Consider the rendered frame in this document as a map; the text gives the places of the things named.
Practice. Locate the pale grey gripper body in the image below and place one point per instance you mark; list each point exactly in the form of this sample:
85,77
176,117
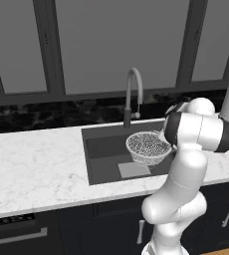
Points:
162,135

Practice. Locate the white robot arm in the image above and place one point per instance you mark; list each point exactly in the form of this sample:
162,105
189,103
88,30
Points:
186,172

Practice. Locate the white mesh colander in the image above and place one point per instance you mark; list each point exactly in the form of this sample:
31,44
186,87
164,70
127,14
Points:
146,147

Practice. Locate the grey curved sink faucet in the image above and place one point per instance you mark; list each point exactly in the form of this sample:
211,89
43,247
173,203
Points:
127,99

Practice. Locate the dark grey sink basin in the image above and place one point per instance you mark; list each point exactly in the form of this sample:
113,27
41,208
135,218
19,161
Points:
103,156

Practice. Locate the dark cabinet door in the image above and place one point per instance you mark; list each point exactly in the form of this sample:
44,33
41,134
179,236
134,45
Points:
219,212
103,232

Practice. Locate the dark framed window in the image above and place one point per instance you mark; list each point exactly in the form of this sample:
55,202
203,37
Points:
53,50

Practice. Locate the black dishwasher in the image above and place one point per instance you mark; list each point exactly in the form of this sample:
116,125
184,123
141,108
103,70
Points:
20,244

